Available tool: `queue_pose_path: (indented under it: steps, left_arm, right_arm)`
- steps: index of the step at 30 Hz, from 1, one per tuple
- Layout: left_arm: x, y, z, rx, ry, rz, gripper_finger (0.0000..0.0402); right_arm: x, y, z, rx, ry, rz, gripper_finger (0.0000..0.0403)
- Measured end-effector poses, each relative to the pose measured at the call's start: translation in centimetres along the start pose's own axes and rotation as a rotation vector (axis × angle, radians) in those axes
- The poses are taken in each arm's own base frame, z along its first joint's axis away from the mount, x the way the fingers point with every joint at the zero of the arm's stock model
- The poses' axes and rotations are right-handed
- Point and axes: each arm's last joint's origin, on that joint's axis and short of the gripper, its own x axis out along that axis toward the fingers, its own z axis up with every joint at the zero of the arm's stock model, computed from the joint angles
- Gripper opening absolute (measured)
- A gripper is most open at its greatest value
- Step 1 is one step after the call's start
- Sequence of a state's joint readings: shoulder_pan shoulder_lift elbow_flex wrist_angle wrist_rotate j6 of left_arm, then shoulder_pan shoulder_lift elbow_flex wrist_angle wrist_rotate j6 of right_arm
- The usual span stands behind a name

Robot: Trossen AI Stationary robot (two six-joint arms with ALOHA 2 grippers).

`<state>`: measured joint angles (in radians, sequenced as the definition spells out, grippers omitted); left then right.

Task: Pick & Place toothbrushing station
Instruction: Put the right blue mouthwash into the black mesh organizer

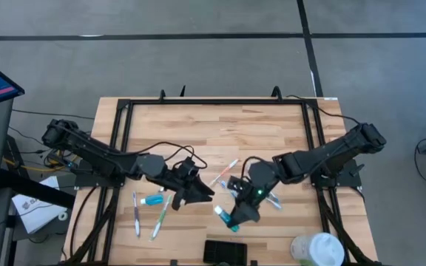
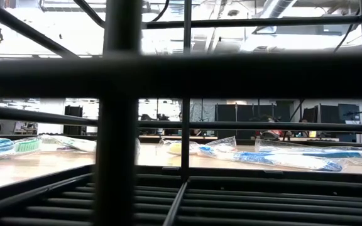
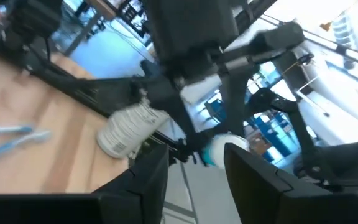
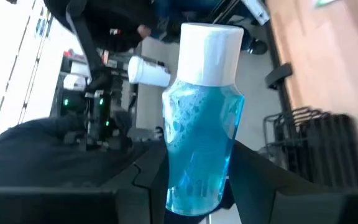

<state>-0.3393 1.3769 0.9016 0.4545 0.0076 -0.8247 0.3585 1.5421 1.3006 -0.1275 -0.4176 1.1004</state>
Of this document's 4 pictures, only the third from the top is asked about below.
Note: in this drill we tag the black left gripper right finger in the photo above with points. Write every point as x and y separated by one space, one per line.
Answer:
275 202

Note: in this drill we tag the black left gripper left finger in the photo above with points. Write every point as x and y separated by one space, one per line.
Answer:
73 208

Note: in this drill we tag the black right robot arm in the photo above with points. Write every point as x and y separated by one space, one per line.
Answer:
191 31

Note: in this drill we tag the blue storage crate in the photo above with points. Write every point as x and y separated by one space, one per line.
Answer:
275 137

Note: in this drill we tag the black bent stand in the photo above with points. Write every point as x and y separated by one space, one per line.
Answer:
300 130

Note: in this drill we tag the blue toothbrush in clear wrap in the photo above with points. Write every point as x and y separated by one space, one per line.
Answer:
17 129
39 137

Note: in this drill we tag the white wipes canister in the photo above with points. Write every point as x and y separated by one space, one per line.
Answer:
129 130

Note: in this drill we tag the black table frame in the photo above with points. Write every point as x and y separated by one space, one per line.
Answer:
73 90

